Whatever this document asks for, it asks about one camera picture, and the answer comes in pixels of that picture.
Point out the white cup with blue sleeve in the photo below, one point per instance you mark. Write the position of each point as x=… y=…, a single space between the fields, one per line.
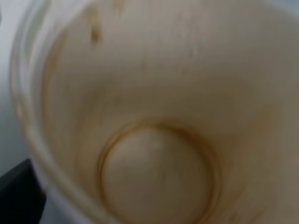
x=162 y=111

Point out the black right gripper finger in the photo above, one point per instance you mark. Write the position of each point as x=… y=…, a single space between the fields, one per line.
x=22 y=200

